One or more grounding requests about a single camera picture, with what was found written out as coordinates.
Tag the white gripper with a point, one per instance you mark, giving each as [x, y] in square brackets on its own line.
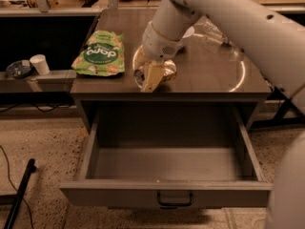
[157, 46]

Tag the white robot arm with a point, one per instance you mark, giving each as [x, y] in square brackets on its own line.
[277, 46]

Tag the open grey top drawer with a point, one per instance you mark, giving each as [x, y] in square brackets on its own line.
[132, 154]

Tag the green chip bag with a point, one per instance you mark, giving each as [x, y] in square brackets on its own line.
[103, 56]

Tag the white bowl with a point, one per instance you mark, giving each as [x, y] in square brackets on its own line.
[189, 32]

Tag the grey cabinet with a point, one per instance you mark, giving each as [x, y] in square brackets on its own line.
[205, 68]

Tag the clear plastic water bottle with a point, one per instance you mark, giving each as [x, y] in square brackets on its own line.
[215, 41]

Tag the white paper cup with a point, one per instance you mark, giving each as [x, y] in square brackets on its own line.
[40, 64]

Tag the dark round ashtray dish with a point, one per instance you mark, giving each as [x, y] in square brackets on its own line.
[19, 69]

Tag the black pole on floor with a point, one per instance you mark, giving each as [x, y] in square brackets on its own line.
[17, 199]

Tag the black drawer handle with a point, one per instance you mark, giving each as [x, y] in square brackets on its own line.
[174, 199]

